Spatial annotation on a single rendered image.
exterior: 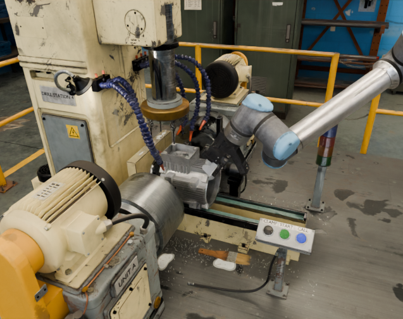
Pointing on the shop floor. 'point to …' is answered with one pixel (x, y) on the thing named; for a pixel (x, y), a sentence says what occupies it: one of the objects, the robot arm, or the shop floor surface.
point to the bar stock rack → (334, 30)
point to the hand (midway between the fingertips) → (211, 178)
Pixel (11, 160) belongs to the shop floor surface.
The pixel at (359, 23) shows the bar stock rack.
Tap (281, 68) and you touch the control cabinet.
